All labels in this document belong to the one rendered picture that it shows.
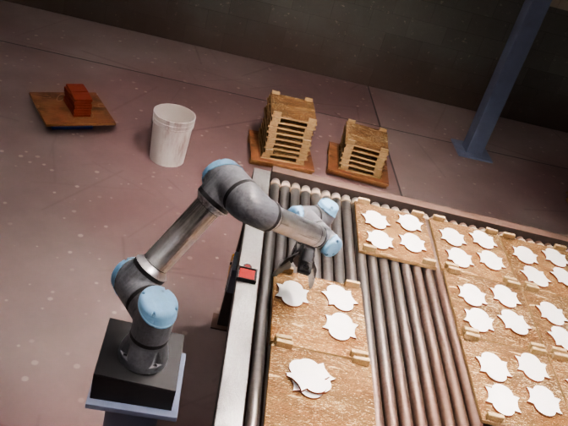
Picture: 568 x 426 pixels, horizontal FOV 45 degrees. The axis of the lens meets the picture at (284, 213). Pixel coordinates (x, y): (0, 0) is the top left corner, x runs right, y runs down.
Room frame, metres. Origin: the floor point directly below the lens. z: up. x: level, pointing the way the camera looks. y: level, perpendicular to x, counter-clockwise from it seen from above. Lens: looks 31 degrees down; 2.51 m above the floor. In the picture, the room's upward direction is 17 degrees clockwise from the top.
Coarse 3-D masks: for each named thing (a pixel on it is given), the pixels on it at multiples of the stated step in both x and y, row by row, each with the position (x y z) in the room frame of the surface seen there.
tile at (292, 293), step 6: (288, 282) 2.10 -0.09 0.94; (294, 282) 2.11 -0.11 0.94; (282, 288) 2.06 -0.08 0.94; (288, 288) 2.07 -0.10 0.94; (294, 288) 2.08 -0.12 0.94; (300, 288) 2.09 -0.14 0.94; (276, 294) 2.01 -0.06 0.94; (282, 294) 2.02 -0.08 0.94; (288, 294) 2.03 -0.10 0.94; (294, 294) 2.04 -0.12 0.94; (300, 294) 2.05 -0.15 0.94; (306, 294) 2.06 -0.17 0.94; (282, 300) 1.99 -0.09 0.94; (288, 300) 2.00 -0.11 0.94; (294, 300) 2.01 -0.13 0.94; (300, 300) 2.02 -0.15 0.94; (306, 300) 2.03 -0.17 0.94; (288, 306) 1.98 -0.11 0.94; (294, 306) 1.98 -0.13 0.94
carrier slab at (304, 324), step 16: (304, 288) 2.11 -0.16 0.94; (320, 288) 2.14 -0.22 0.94; (352, 288) 2.20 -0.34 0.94; (272, 304) 1.96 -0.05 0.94; (304, 304) 2.01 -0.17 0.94; (320, 304) 2.04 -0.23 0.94; (272, 320) 1.87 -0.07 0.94; (288, 320) 1.90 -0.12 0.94; (304, 320) 1.92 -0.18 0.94; (320, 320) 1.95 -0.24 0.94; (352, 320) 2.00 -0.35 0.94; (272, 336) 1.79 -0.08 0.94; (304, 336) 1.84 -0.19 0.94; (320, 336) 1.87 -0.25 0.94; (320, 352) 1.79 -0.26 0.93; (336, 352) 1.81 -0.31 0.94
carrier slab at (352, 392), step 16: (272, 352) 1.72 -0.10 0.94; (288, 352) 1.74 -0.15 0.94; (304, 352) 1.76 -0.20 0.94; (272, 368) 1.65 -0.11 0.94; (288, 368) 1.67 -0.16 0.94; (336, 368) 1.74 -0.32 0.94; (352, 368) 1.76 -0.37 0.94; (368, 368) 1.78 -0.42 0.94; (272, 384) 1.58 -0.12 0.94; (288, 384) 1.60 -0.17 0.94; (336, 384) 1.66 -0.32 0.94; (352, 384) 1.68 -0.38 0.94; (368, 384) 1.71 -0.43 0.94; (272, 400) 1.52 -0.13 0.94; (288, 400) 1.54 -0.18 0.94; (304, 400) 1.55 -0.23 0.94; (320, 400) 1.57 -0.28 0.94; (336, 400) 1.59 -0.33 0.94; (352, 400) 1.61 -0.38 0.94; (368, 400) 1.63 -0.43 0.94; (272, 416) 1.46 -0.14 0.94; (288, 416) 1.47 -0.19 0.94; (304, 416) 1.49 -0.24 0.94; (320, 416) 1.51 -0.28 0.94; (336, 416) 1.53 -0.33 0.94; (352, 416) 1.55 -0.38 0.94; (368, 416) 1.57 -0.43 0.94
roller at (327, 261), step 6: (324, 192) 2.91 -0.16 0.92; (330, 228) 2.62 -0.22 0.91; (324, 258) 2.38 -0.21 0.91; (330, 258) 2.38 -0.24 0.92; (324, 264) 2.34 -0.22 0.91; (330, 264) 2.34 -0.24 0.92; (324, 270) 2.29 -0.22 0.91; (330, 270) 2.29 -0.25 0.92; (324, 276) 2.26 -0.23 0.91; (330, 276) 2.25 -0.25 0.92
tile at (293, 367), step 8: (296, 360) 1.69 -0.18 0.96; (296, 368) 1.65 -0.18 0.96; (304, 368) 1.67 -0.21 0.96; (312, 368) 1.68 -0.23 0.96; (288, 376) 1.61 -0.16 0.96; (296, 376) 1.62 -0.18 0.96; (304, 376) 1.63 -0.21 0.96; (312, 376) 1.64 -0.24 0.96; (320, 376) 1.65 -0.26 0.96; (328, 376) 1.66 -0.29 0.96; (304, 384) 1.60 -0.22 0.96; (312, 384) 1.61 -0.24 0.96; (320, 384) 1.62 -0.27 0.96; (312, 392) 1.58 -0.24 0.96; (320, 392) 1.58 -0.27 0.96
